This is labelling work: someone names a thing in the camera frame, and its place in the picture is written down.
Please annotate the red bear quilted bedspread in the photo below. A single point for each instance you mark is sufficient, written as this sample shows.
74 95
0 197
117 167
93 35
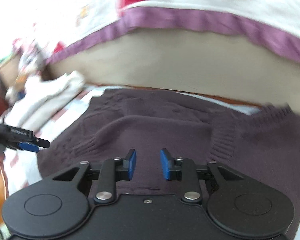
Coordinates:
62 28

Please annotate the grey bunny plush toy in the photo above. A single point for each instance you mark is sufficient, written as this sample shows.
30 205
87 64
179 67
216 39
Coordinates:
30 64

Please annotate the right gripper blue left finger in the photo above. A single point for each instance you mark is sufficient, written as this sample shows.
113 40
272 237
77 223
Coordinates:
109 173

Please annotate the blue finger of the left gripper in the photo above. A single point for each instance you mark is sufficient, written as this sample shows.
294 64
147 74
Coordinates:
27 146
41 142

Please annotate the dark brown knit sweater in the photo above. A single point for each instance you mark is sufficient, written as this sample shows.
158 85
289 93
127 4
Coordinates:
264 145

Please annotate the white folded garment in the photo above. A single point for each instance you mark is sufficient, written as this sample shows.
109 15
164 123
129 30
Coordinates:
42 100

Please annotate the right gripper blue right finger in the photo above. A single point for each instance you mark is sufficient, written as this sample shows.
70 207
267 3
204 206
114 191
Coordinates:
183 170

